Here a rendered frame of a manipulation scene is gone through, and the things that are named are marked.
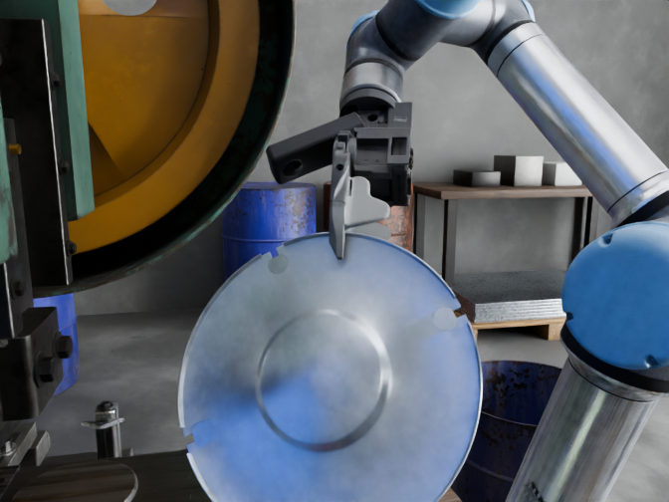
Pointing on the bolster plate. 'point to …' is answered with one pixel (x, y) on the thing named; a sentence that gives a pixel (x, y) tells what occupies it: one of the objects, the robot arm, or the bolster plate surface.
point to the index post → (107, 448)
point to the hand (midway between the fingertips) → (334, 251)
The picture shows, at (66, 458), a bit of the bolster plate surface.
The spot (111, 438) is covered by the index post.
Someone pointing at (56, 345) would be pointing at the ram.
